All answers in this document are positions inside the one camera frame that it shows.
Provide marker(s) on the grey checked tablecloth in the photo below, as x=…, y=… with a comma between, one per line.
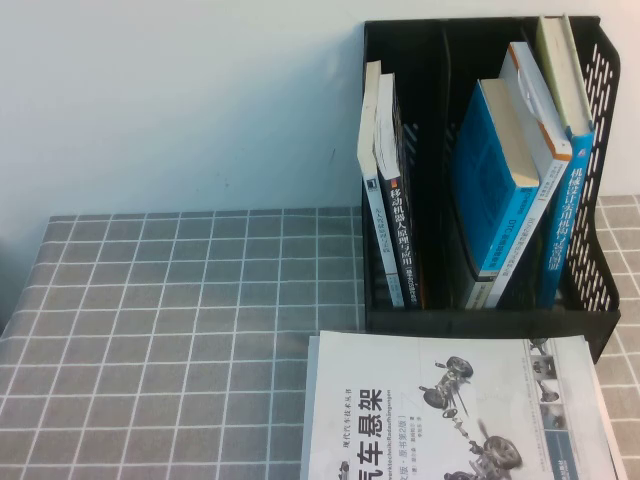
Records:
x=150, y=325

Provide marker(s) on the black plastic book stand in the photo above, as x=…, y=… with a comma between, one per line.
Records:
x=450, y=321

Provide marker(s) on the white car suspension book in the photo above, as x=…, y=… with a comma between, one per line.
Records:
x=400, y=370

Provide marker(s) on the blue spine mechanical design book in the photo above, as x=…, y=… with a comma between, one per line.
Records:
x=570, y=210

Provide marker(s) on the thin white spine book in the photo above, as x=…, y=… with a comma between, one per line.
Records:
x=370, y=125

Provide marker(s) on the blue cover paperback book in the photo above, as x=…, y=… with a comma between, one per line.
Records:
x=480, y=190

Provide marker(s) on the white book orange stripe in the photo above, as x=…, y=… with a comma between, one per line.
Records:
x=531, y=100

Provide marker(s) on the black spine robot book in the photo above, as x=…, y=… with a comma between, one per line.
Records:
x=400, y=225

